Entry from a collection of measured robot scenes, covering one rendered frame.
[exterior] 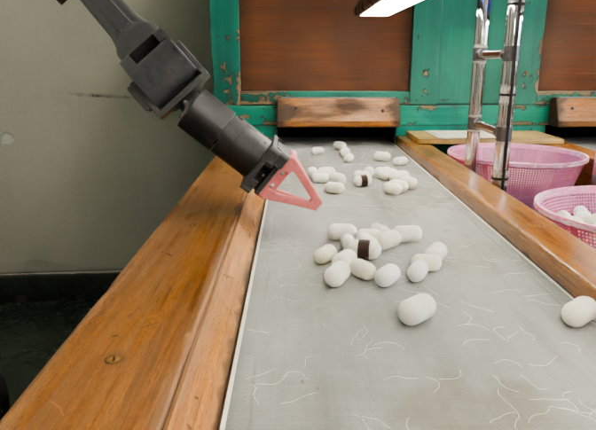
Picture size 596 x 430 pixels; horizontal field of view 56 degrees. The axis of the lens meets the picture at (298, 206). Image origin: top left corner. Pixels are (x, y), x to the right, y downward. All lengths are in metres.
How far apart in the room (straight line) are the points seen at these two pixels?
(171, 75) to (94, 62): 1.59
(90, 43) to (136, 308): 1.87
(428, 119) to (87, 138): 1.35
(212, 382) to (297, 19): 1.15
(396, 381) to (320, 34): 1.13
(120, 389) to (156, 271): 0.19
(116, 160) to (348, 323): 1.88
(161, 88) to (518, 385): 0.49
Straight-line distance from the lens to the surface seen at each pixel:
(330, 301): 0.52
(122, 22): 0.79
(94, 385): 0.37
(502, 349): 0.47
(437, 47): 1.47
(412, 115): 1.46
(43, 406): 0.36
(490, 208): 0.78
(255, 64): 1.44
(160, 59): 0.70
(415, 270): 0.56
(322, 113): 1.38
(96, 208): 2.35
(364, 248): 0.61
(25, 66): 2.35
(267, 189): 0.70
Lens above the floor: 0.95
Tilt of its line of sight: 15 degrees down
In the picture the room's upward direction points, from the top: straight up
